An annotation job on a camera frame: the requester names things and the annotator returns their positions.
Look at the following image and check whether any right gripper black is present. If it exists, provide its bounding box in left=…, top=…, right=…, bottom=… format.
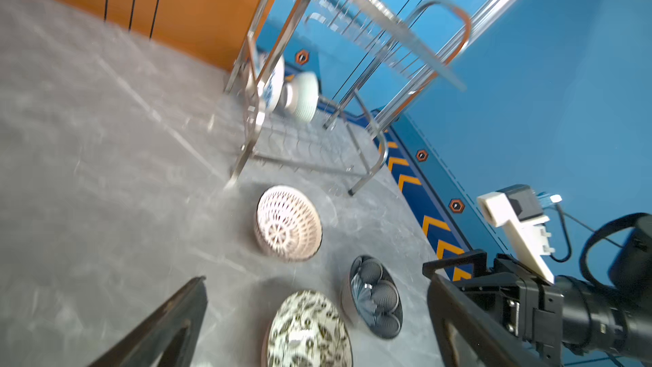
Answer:
left=422, top=250, right=564, bottom=362

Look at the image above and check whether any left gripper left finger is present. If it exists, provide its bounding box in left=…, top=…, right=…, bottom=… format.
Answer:
left=91, top=276, right=208, bottom=366

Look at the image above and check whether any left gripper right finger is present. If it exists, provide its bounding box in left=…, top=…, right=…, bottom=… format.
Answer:
left=427, top=275, right=545, bottom=366

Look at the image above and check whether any pale green ribbed bowl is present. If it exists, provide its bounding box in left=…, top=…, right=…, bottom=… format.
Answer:
left=284, top=71, right=319, bottom=123

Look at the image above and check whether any stainless steel dish rack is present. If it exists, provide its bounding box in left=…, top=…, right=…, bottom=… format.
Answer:
left=226, top=0, right=466, bottom=195

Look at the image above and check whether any blue floral white bowl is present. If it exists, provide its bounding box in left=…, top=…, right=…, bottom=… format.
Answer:
left=246, top=53, right=285, bottom=112

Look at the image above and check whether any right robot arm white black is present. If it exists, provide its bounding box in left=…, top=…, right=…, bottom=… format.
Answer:
left=422, top=213, right=651, bottom=366

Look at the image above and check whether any dark blue petal bowl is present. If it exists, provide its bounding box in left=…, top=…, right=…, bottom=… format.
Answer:
left=340, top=255, right=403, bottom=340

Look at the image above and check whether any white brown lattice bowl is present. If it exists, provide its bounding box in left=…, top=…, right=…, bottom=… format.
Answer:
left=254, top=185, right=323, bottom=263

